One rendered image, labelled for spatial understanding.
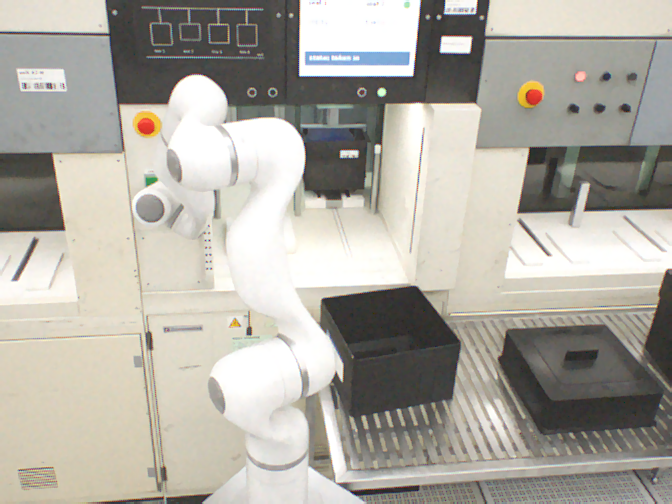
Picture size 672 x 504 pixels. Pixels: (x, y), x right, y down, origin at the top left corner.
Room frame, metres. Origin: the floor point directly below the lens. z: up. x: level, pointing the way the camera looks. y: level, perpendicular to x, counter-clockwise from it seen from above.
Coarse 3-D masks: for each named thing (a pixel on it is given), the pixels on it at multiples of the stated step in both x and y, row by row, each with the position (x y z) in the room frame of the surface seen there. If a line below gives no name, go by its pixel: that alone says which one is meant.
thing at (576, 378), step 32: (512, 352) 1.44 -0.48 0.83; (544, 352) 1.40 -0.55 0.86; (576, 352) 1.38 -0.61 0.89; (608, 352) 1.42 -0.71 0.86; (512, 384) 1.40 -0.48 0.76; (544, 384) 1.28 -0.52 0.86; (576, 384) 1.28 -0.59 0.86; (608, 384) 1.29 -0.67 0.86; (640, 384) 1.30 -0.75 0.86; (544, 416) 1.23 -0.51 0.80; (576, 416) 1.23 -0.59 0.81; (608, 416) 1.25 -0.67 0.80; (640, 416) 1.26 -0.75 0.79
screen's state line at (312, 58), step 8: (312, 56) 1.66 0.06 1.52; (320, 56) 1.66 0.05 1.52; (328, 56) 1.66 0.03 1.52; (336, 56) 1.67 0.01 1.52; (344, 56) 1.67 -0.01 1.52; (352, 56) 1.67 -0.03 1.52; (360, 56) 1.68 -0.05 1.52; (368, 56) 1.68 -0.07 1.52; (376, 56) 1.68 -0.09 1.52; (384, 56) 1.68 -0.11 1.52; (392, 56) 1.69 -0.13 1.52; (400, 56) 1.69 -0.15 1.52; (408, 56) 1.69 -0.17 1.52; (312, 64) 1.66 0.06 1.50; (320, 64) 1.66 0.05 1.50; (328, 64) 1.66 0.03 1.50; (336, 64) 1.67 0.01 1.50; (344, 64) 1.67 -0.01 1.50; (352, 64) 1.67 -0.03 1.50; (360, 64) 1.68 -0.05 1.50; (368, 64) 1.68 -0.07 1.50; (376, 64) 1.68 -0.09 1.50; (384, 64) 1.68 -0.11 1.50; (392, 64) 1.69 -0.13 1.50; (400, 64) 1.69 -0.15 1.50; (408, 64) 1.69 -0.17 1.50
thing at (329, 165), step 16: (336, 112) 2.28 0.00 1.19; (304, 128) 2.37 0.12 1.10; (352, 128) 2.40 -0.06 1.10; (304, 144) 2.20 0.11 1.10; (320, 144) 2.18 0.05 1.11; (336, 144) 2.19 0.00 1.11; (352, 144) 2.20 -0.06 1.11; (320, 160) 2.18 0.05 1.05; (336, 160) 2.19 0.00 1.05; (352, 160) 2.20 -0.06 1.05; (304, 176) 2.18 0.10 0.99; (320, 176) 2.18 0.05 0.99; (336, 176) 2.19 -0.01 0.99; (352, 176) 2.20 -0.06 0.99
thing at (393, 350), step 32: (416, 288) 1.58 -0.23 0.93; (352, 320) 1.53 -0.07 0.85; (384, 320) 1.56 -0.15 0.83; (416, 320) 1.56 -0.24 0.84; (352, 352) 1.49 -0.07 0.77; (384, 352) 1.48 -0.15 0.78; (416, 352) 1.29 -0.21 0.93; (448, 352) 1.32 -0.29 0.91; (352, 384) 1.25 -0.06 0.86; (384, 384) 1.27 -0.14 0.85; (416, 384) 1.30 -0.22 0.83; (448, 384) 1.32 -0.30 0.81; (352, 416) 1.25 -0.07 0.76
